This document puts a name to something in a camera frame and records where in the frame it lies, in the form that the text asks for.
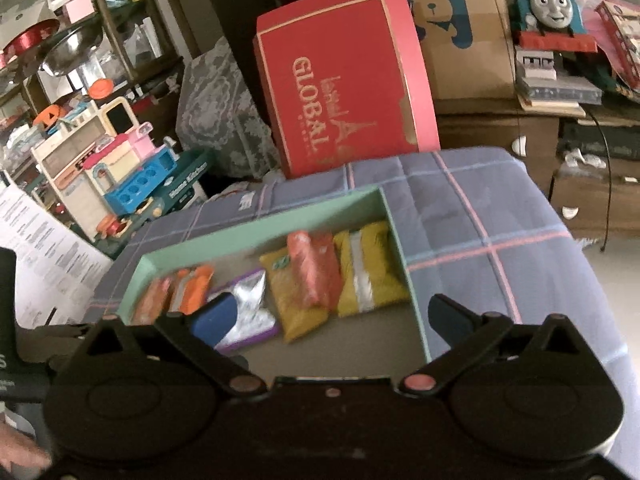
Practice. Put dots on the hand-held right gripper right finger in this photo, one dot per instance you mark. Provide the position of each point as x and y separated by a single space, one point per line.
447 317

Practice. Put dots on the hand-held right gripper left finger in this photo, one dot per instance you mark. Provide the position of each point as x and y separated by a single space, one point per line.
215 317

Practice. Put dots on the orange silver-stripe snack packet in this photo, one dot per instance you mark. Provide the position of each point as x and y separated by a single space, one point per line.
197 285

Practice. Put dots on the purple silver snack packet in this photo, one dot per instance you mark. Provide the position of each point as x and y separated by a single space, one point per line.
252 315

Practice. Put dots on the orange brown sausage packet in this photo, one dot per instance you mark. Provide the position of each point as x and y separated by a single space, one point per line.
150 302

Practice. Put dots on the yellow orange-print bar packet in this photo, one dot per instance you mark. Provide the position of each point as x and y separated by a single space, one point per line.
295 305

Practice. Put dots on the yellow silver-stripe snack packet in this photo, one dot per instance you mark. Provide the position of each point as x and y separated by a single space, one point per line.
370 270

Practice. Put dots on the mint green cardboard box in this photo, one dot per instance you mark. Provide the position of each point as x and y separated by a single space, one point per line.
350 345

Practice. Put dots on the long salmon red packet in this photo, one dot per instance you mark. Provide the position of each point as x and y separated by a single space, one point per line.
315 265

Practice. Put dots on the person's left hand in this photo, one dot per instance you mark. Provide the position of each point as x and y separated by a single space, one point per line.
20 450

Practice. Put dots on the white instruction sheet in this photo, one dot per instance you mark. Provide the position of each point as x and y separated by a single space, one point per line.
45 260

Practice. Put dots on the dark green toy box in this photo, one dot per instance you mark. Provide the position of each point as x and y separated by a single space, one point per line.
187 180

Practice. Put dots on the toy kitchen playset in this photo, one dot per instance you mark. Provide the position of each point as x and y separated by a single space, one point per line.
95 170

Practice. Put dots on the wooden cabinet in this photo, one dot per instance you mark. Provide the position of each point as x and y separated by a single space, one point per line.
490 130

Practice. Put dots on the grey patterned cushion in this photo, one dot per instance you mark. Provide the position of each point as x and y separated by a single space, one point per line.
220 115

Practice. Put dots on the black electronic device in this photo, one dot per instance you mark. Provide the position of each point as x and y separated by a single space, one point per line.
600 137

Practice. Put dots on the orange toy lid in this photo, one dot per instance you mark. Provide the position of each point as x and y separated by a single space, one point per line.
102 88

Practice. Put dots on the grey toy case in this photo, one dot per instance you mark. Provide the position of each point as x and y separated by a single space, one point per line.
555 85

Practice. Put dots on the red gift box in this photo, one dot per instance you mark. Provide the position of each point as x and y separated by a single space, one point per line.
340 85

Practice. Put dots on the bear-print cardboard box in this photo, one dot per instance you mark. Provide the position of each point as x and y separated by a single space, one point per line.
480 60

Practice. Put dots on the stainless steel bowl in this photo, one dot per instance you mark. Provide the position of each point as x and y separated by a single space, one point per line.
70 52

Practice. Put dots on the red ribbon spool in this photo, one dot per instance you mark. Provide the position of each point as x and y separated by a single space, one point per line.
30 37

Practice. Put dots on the picture book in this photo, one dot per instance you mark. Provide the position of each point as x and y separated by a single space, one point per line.
622 40

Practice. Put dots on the blue train toy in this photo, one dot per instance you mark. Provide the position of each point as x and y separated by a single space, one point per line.
550 5

